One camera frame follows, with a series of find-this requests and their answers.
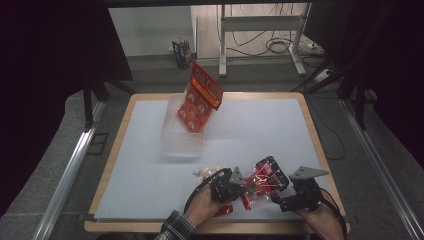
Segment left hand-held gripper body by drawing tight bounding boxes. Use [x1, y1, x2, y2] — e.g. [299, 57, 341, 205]
[208, 166, 248, 205]

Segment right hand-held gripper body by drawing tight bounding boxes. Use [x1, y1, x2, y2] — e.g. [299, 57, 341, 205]
[289, 165, 330, 213]

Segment small red black snack packet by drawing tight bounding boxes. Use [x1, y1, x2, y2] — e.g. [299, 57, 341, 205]
[240, 155, 290, 212]

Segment clear plastic container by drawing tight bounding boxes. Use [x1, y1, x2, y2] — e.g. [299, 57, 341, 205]
[160, 93, 207, 158]

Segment large orange snack bag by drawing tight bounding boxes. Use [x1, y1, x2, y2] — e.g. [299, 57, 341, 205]
[176, 62, 224, 134]

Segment person's right hand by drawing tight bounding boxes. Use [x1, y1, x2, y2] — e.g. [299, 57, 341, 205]
[294, 199, 346, 234]

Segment person's left hand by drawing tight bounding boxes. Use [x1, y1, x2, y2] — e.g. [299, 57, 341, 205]
[184, 184, 232, 227]

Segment white sauce pouch red bottom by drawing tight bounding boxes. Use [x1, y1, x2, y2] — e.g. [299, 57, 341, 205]
[194, 165, 234, 218]

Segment white table mat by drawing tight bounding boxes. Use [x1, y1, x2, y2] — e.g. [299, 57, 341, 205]
[94, 98, 323, 222]

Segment black stand legs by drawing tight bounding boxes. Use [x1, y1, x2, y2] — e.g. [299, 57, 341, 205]
[291, 58, 368, 132]
[82, 78, 137, 132]

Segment white power strip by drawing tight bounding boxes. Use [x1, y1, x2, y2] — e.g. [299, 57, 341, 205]
[313, 68, 332, 83]

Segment wooden table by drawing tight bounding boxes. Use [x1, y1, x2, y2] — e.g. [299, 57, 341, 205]
[83, 92, 351, 234]

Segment blue carton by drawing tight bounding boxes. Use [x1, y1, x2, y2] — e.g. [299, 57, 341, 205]
[171, 38, 195, 70]

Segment black curtain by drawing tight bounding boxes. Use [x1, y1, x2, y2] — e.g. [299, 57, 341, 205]
[303, 0, 424, 169]
[0, 0, 134, 216]

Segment white metal stand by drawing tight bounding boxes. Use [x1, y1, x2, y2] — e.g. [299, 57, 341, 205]
[218, 3, 313, 78]

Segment left hand-held gripper black cable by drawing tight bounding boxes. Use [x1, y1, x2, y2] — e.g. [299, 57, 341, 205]
[183, 168, 233, 214]

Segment hand-held gripper black cable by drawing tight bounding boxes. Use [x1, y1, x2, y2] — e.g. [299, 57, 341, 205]
[319, 187, 348, 240]
[183, 168, 233, 214]

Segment right hand-held gripper black cable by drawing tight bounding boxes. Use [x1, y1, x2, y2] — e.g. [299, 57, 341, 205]
[319, 187, 348, 240]

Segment thin black floor cable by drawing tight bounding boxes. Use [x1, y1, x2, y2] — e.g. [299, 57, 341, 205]
[308, 99, 346, 161]

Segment aluminium rail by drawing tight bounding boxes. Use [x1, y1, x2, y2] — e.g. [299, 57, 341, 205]
[33, 99, 106, 240]
[338, 98, 424, 240]

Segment dark floor frame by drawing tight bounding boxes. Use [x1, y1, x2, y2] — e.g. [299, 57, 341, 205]
[86, 132, 110, 156]

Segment black floor cables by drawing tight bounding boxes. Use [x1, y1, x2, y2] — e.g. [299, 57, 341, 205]
[216, 3, 323, 58]

